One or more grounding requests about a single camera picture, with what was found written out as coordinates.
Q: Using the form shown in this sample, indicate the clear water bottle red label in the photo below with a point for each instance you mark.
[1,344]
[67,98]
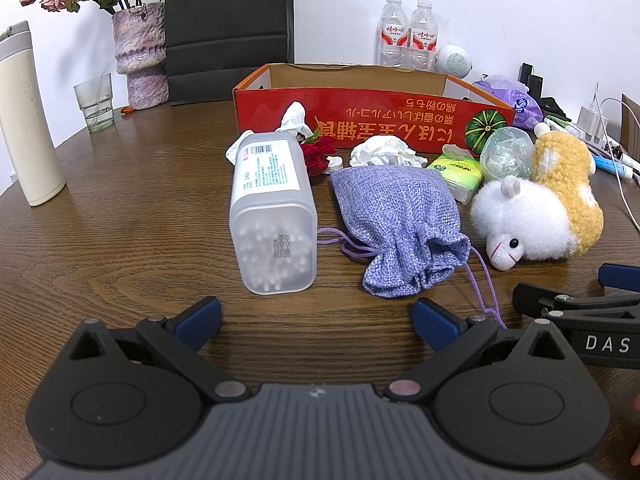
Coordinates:
[392,35]
[424,40]

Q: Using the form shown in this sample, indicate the white wall charger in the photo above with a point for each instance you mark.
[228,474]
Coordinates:
[592,125]

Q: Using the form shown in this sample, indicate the brown cardboard piece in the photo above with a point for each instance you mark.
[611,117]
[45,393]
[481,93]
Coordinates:
[631,125]

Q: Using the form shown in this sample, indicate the red cardboard box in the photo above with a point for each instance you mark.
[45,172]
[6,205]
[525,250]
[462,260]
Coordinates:
[380,115]

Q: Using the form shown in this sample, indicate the green tissue packet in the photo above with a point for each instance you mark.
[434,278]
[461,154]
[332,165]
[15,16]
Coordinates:
[457,175]

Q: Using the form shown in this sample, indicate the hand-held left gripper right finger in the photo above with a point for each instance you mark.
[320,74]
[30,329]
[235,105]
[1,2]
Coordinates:
[434,321]

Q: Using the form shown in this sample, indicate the white and yellow plush toy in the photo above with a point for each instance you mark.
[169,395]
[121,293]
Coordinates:
[530,210]

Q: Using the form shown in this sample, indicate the red artificial rose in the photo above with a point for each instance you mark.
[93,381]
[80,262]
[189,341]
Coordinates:
[317,155]

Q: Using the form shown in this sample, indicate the purple tissue pack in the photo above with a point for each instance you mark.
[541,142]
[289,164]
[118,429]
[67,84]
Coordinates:
[510,97]

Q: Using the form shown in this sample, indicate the white thermos bottle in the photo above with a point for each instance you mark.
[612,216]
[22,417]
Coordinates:
[27,125]

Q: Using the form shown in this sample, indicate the clear plastic bag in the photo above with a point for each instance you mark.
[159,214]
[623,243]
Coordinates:
[505,152]

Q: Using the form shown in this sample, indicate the glass stirring rod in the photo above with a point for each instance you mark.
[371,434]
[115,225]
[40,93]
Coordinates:
[101,80]

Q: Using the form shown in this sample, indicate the white tissue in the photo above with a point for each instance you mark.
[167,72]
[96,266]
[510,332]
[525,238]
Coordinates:
[295,117]
[385,152]

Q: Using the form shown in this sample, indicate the green spray pen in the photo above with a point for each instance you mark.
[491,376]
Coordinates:
[560,125]

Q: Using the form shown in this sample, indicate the translucent cotton swab box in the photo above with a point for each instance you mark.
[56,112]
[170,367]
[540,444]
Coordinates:
[272,200]

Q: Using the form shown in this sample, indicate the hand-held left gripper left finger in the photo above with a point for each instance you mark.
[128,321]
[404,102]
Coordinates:
[200,317]

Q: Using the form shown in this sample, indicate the black paper bag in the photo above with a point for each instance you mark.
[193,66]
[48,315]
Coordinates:
[227,25]

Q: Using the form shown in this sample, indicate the clear glass cup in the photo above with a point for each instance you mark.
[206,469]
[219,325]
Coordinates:
[95,105]

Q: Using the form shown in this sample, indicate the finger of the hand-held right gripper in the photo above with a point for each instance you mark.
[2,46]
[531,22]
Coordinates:
[550,299]
[620,275]

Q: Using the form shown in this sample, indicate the white round robot speaker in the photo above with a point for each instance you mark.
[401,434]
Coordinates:
[454,62]

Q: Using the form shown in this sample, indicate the black blocky device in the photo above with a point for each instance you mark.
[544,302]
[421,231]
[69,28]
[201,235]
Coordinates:
[536,87]

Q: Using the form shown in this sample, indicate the purple textured vase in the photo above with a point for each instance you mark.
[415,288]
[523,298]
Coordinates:
[142,55]

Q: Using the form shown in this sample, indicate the orange petal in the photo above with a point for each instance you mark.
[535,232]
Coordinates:
[128,109]

